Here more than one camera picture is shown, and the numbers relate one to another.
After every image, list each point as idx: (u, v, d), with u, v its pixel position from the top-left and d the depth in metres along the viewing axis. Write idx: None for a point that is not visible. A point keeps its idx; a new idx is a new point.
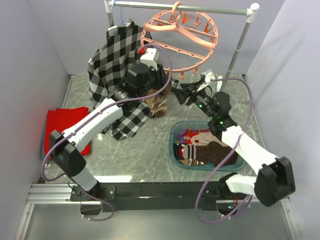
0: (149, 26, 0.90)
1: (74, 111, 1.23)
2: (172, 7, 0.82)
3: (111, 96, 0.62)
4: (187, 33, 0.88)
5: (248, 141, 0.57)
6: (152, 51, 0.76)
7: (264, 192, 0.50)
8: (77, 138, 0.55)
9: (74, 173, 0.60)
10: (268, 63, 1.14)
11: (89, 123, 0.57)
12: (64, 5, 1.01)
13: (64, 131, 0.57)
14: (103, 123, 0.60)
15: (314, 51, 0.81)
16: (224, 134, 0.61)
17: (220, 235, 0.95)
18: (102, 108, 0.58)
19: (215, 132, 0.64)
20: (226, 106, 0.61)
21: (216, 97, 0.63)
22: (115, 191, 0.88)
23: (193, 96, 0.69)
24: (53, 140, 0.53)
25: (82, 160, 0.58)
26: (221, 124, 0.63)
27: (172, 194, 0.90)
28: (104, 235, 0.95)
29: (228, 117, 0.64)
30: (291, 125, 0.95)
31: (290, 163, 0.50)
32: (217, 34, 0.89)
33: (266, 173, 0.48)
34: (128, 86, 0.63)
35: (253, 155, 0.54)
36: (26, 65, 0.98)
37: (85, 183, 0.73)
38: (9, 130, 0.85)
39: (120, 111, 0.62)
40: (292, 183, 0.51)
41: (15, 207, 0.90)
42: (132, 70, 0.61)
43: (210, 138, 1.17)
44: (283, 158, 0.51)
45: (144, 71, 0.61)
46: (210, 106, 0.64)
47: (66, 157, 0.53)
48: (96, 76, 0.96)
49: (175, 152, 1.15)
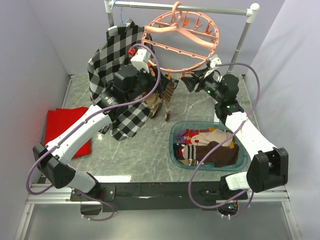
0: (150, 29, 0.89)
1: (74, 111, 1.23)
2: (172, 7, 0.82)
3: (97, 102, 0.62)
4: (187, 34, 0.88)
5: (251, 128, 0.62)
6: (142, 52, 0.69)
7: (254, 177, 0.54)
8: (61, 151, 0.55)
9: (63, 184, 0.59)
10: (268, 63, 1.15)
11: (74, 133, 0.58)
12: (64, 5, 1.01)
13: (49, 143, 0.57)
14: (89, 132, 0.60)
15: (314, 50, 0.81)
16: (228, 119, 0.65)
17: (220, 235, 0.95)
18: (87, 118, 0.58)
19: (220, 115, 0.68)
20: (233, 88, 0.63)
21: (225, 78, 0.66)
22: (115, 191, 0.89)
23: (201, 82, 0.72)
24: (37, 153, 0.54)
25: (69, 171, 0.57)
26: (229, 108, 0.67)
27: (173, 194, 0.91)
28: (104, 235, 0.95)
29: (235, 102, 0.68)
30: (291, 125, 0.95)
31: (287, 155, 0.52)
32: (218, 36, 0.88)
33: (260, 161, 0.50)
34: (116, 90, 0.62)
35: (253, 142, 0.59)
36: (26, 65, 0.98)
37: (84, 184, 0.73)
38: (9, 130, 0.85)
39: (107, 118, 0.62)
40: (284, 174, 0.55)
41: (15, 207, 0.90)
42: (119, 73, 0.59)
43: (210, 138, 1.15)
44: (281, 149, 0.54)
45: (132, 74, 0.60)
46: (218, 90, 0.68)
47: (50, 171, 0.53)
48: (96, 76, 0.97)
49: (175, 152, 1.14)
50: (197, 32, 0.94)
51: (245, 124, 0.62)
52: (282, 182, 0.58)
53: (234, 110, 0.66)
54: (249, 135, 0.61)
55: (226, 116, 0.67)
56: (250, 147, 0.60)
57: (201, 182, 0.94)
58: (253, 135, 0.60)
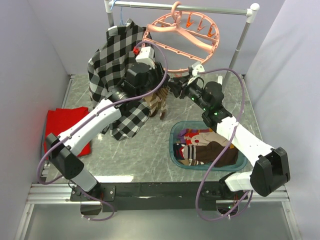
0: (151, 27, 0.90)
1: (74, 111, 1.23)
2: (172, 7, 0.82)
3: (109, 96, 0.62)
4: (187, 35, 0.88)
5: (244, 132, 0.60)
6: (146, 49, 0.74)
7: (259, 181, 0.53)
8: (73, 142, 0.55)
9: (72, 175, 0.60)
10: (268, 63, 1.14)
11: (85, 125, 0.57)
12: (64, 5, 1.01)
13: (61, 135, 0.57)
14: (100, 125, 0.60)
15: (314, 51, 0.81)
16: (219, 126, 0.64)
17: (220, 235, 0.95)
18: (98, 111, 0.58)
19: (210, 123, 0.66)
20: (218, 95, 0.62)
21: (208, 87, 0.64)
22: (115, 191, 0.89)
23: (184, 89, 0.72)
24: (49, 143, 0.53)
25: (79, 162, 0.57)
26: (216, 114, 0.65)
27: (172, 194, 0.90)
28: (104, 235, 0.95)
29: (221, 108, 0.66)
30: (292, 125, 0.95)
31: (286, 154, 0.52)
32: (219, 39, 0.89)
33: (263, 166, 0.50)
34: (127, 86, 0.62)
35: (250, 147, 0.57)
36: (26, 65, 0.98)
37: (85, 183, 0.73)
38: (9, 130, 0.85)
39: (118, 113, 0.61)
40: (286, 172, 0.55)
41: (16, 207, 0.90)
42: (132, 70, 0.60)
43: (210, 139, 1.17)
44: (279, 149, 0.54)
45: (144, 71, 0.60)
46: (202, 97, 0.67)
47: (62, 161, 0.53)
48: (96, 76, 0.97)
49: (175, 152, 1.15)
50: (197, 34, 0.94)
51: (237, 129, 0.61)
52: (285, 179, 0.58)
53: (222, 116, 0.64)
54: (245, 140, 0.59)
55: (216, 123, 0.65)
56: (249, 153, 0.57)
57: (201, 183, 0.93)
58: (248, 139, 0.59)
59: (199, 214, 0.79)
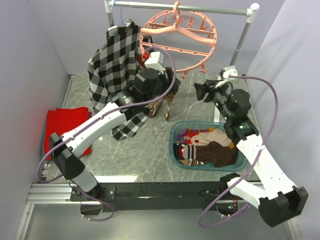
0: (145, 31, 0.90)
1: (74, 111, 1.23)
2: (172, 7, 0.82)
3: (115, 100, 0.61)
4: (187, 33, 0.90)
5: (268, 159, 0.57)
6: (156, 54, 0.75)
7: (269, 213, 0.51)
8: (75, 143, 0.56)
9: (72, 175, 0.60)
10: (268, 63, 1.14)
11: (90, 128, 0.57)
12: (64, 5, 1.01)
13: (65, 135, 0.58)
14: (104, 129, 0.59)
15: (314, 50, 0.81)
16: (242, 142, 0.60)
17: (220, 235, 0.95)
18: (104, 113, 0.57)
19: (232, 134, 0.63)
20: (244, 105, 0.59)
21: (234, 95, 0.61)
22: (115, 191, 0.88)
23: (211, 92, 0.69)
24: (52, 142, 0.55)
25: (80, 164, 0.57)
26: (241, 127, 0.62)
27: (172, 194, 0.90)
28: (104, 235, 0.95)
29: (247, 119, 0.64)
30: (292, 125, 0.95)
31: (307, 196, 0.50)
32: (214, 30, 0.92)
33: (280, 204, 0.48)
34: (135, 91, 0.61)
35: (271, 179, 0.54)
36: (26, 65, 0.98)
37: (84, 184, 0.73)
38: (9, 130, 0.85)
39: (123, 118, 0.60)
40: (298, 210, 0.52)
41: (16, 207, 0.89)
42: (141, 75, 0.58)
43: (210, 139, 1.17)
44: (301, 189, 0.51)
45: (153, 77, 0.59)
46: (227, 105, 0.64)
47: (63, 161, 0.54)
48: (96, 76, 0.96)
49: (175, 152, 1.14)
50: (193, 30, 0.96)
51: (261, 154, 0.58)
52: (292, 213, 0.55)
53: (247, 132, 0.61)
54: (268, 170, 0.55)
55: (237, 135, 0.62)
56: (267, 185, 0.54)
57: (201, 183, 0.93)
58: (271, 170, 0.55)
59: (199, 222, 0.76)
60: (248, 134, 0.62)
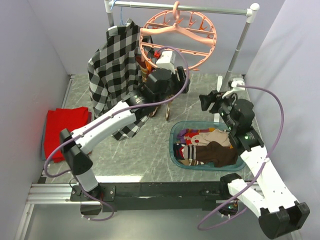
0: (145, 31, 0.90)
1: (74, 111, 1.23)
2: (172, 7, 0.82)
3: (126, 99, 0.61)
4: (187, 33, 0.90)
5: (272, 172, 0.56)
6: (168, 54, 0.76)
7: (269, 226, 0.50)
8: (84, 141, 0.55)
9: (80, 171, 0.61)
10: (268, 63, 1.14)
11: (99, 125, 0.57)
12: (64, 5, 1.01)
13: (74, 131, 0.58)
14: (113, 127, 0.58)
15: (314, 50, 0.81)
16: (246, 153, 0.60)
17: (220, 235, 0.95)
18: (113, 113, 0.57)
19: (236, 144, 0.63)
20: (248, 114, 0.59)
21: (237, 103, 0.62)
22: (115, 191, 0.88)
23: (216, 102, 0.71)
24: (62, 138, 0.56)
25: (88, 161, 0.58)
26: (246, 138, 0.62)
27: (172, 194, 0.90)
28: (104, 235, 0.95)
29: (251, 129, 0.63)
30: (292, 125, 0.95)
31: (309, 212, 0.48)
32: (214, 30, 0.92)
33: (281, 220, 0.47)
34: (146, 91, 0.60)
35: (273, 193, 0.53)
36: (26, 65, 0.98)
37: (86, 183, 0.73)
38: (9, 130, 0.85)
39: (133, 117, 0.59)
40: (298, 225, 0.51)
41: (16, 208, 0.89)
42: (153, 75, 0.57)
43: (210, 139, 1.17)
44: (303, 205, 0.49)
45: (166, 78, 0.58)
46: (230, 115, 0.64)
47: (71, 158, 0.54)
48: (96, 76, 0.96)
49: (175, 152, 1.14)
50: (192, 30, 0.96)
51: (264, 166, 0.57)
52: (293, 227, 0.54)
53: (252, 143, 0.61)
54: (271, 183, 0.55)
55: (242, 145, 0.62)
56: (269, 198, 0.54)
57: (201, 183, 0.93)
58: (274, 183, 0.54)
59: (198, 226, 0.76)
60: (252, 145, 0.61)
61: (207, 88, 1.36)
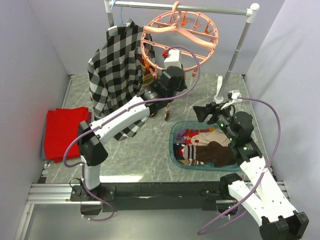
0: (149, 28, 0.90)
1: (74, 110, 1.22)
2: (172, 7, 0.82)
3: (141, 95, 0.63)
4: (187, 35, 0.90)
5: (271, 181, 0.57)
6: (176, 53, 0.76)
7: (269, 236, 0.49)
8: (103, 132, 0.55)
9: (95, 164, 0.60)
10: (268, 63, 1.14)
11: (117, 117, 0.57)
12: (64, 5, 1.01)
13: (92, 123, 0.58)
14: (129, 121, 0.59)
15: (314, 50, 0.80)
16: (245, 164, 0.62)
17: (220, 235, 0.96)
18: (130, 106, 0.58)
19: (235, 155, 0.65)
20: (247, 126, 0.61)
21: (237, 116, 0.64)
22: (115, 191, 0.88)
23: (214, 114, 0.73)
24: (81, 130, 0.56)
25: (104, 153, 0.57)
26: (245, 148, 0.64)
27: (173, 194, 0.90)
28: (105, 235, 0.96)
29: (250, 140, 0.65)
30: (291, 126, 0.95)
31: (308, 222, 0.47)
32: (217, 35, 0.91)
33: (281, 230, 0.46)
34: (159, 87, 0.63)
35: (273, 202, 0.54)
36: (26, 66, 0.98)
37: (90, 181, 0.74)
38: (9, 130, 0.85)
39: (147, 112, 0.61)
40: (299, 235, 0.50)
41: (16, 208, 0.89)
42: (167, 72, 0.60)
43: (210, 139, 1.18)
44: (302, 214, 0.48)
45: (179, 75, 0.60)
46: (230, 125, 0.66)
47: (90, 149, 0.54)
48: (96, 76, 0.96)
49: (175, 152, 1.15)
50: (196, 32, 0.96)
51: (264, 176, 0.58)
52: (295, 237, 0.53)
53: (251, 154, 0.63)
54: (270, 192, 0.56)
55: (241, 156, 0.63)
56: (270, 209, 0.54)
57: (201, 183, 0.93)
58: (272, 192, 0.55)
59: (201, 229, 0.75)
60: (251, 155, 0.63)
61: (207, 88, 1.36)
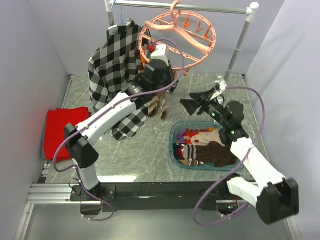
0: (149, 24, 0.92)
1: (74, 111, 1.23)
2: (171, 6, 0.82)
3: (125, 90, 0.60)
4: (185, 35, 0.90)
5: (258, 155, 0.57)
6: (162, 47, 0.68)
7: (264, 207, 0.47)
8: (90, 132, 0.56)
9: (86, 165, 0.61)
10: (268, 62, 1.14)
11: (103, 117, 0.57)
12: (64, 5, 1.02)
13: (78, 125, 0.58)
14: (116, 118, 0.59)
15: (314, 49, 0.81)
16: (234, 145, 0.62)
17: (220, 236, 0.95)
18: (115, 103, 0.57)
19: (225, 140, 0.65)
20: (238, 115, 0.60)
21: (230, 105, 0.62)
22: (115, 191, 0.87)
23: (204, 105, 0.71)
24: (67, 133, 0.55)
25: (94, 152, 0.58)
26: (233, 133, 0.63)
27: (172, 194, 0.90)
28: (104, 235, 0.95)
29: (240, 127, 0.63)
30: (291, 124, 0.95)
31: (297, 187, 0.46)
32: (215, 41, 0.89)
33: (270, 194, 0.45)
34: (143, 81, 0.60)
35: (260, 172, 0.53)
36: (27, 65, 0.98)
37: (88, 181, 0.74)
38: (9, 129, 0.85)
39: (134, 107, 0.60)
40: (295, 205, 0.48)
41: (15, 208, 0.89)
42: (150, 65, 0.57)
43: (210, 138, 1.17)
44: (291, 180, 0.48)
45: (163, 67, 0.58)
46: (222, 115, 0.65)
47: (79, 150, 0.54)
48: (96, 75, 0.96)
49: (175, 152, 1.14)
50: (195, 34, 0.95)
51: (252, 151, 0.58)
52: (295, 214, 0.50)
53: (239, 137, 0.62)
54: (258, 165, 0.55)
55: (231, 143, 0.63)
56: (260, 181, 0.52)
57: (202, 182, 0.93)
58: (261, 164, 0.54)
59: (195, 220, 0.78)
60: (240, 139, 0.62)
61: (207, 88, 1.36)
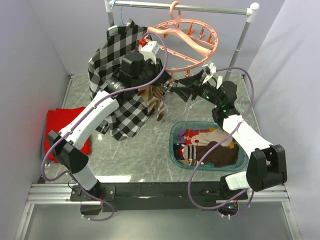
0: (152, 29, 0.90)
1: (74, 111, 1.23)
2: (170, 7, 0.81)
3: (104, 88, 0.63)
4: (184, 36, 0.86)
5: (247, 128, 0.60)
6: (152, 43, 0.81)
7: (253, 172, 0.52)
8: (75, 136, 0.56)
9: (78, 169, 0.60)
10: (268, 63, 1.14)
11: (86, 119, 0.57)
12: (64, 5, 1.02)
13: (61, 131, 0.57)
14: (99, 118, 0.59)
15: (314, 50, 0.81)
16: (224, 123, 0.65)
17: (220, 235, 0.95)
18: (96, 103, 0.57)
19: (217, 119, 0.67)
20: (232, 96, 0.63)
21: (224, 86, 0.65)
22: (115, 191, 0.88)
23: (198, 90, 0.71)
24: (51, 140, 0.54)
25: (83, 155, 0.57)
26: (225, 112, 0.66)
27: (172, 194, 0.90)
28: (104, 235, 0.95)
29: (231, 106, 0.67)
30: (291, 125, 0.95)
31: (282, 151, 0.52)
32: (216, 46, 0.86)
33: (257, 157, 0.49)
34: (122, 76, 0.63)
35: (249, 141, 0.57)
36: (27, 65, 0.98)
37: (85, 182, 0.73)
38: (9, 129, 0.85)
39: (115, 104, 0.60)
40: (282, 171, 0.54)
41: (16, 208, 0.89)
42: (127, 58, 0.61)
43: (210, 138, 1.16)
44: (277, 146, 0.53)
45: (139, 59, 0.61)
46: (217, 95, 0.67)
47: (67, 156, 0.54)
48: (96, 75, 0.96)
49: (175, 152, 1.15)
50: (198, 41, 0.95)
51: (241, 125, 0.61)
52: (282, 182, 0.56)
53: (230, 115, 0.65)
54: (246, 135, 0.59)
55: (222, 120, 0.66)
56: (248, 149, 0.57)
57: (201, 182, 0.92)
58: (249, 134, 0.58)
59: (201, 207, 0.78)
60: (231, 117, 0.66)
61: None
